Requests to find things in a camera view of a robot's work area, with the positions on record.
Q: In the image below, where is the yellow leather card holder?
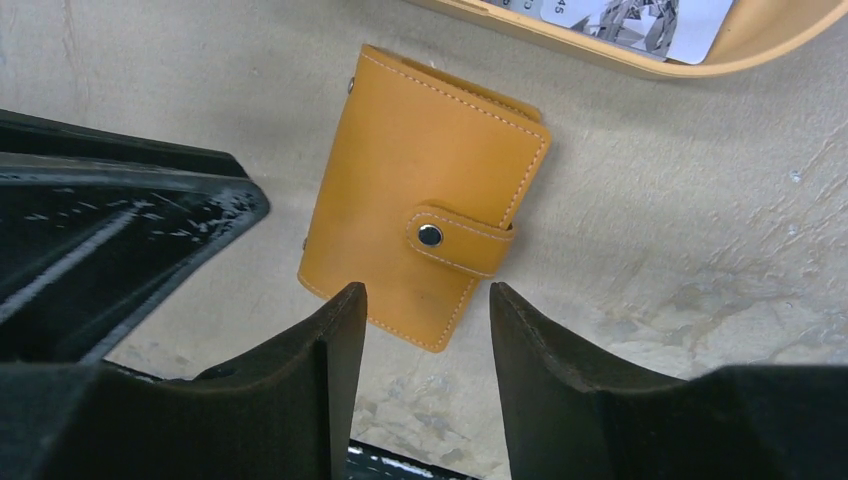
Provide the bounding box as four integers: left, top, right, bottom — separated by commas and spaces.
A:
298, 45, 551, 352

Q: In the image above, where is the tan oval tray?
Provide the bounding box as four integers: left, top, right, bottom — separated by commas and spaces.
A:
417, 0, 847, 79

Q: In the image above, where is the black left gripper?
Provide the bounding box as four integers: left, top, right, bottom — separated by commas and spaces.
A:
1, 110, 270, 363

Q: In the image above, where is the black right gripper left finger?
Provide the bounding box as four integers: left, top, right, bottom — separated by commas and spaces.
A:
1, 282, 367, 479

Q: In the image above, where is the white patterned credit card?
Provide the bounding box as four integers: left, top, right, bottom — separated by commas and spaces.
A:
540, 0, 734, 65

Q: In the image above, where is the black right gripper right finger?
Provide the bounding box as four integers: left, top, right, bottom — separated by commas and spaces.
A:
489, 283, 847, 479

